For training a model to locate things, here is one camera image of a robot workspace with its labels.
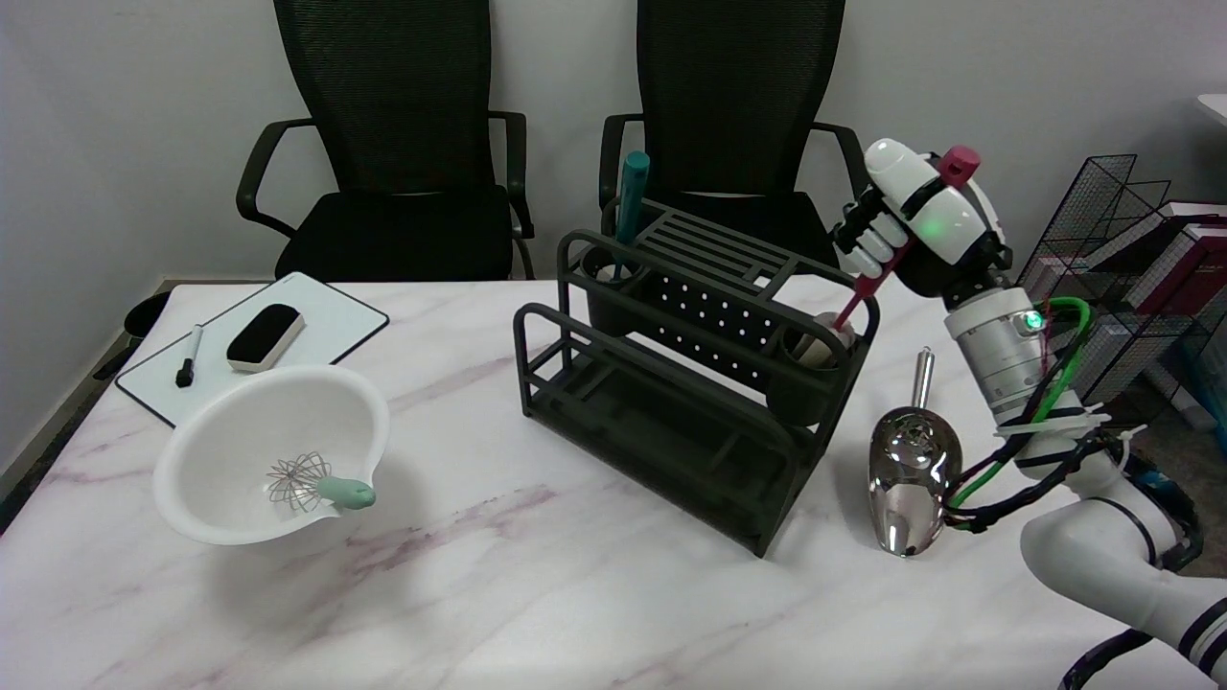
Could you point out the white plastic mixing bowl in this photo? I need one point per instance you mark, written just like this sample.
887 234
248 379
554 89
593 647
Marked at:
240 431

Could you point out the maroon white box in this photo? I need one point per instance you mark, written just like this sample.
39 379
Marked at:
1160 278

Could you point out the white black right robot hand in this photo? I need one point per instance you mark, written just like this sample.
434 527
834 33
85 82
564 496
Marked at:
944 216

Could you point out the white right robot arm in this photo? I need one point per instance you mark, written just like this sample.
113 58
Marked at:
1002 359

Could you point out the black whiteboard marker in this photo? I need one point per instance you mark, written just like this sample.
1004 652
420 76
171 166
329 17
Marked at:
190 355

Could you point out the black whiteboard eraser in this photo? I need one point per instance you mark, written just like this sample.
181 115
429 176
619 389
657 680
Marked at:
264 335

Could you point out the pink sponge bottle brush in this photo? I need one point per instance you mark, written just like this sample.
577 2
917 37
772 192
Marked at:
863 292

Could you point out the small white whiteboard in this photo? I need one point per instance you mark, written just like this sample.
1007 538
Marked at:
326 321

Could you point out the black utensil cup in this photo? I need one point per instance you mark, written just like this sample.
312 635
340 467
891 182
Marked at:
800 398
604 307

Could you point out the shiny steel scoop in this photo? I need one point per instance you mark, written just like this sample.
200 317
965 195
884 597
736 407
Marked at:
911 479

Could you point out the black round floor bin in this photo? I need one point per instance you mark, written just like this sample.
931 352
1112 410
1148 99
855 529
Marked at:
146 314

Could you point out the black mesh office chair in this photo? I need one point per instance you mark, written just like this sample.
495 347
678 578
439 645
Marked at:
738 115
393 144

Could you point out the white table corner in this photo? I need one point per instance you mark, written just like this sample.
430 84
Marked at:
1215 107

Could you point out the black metal dish rack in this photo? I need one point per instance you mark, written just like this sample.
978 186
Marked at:
652 422

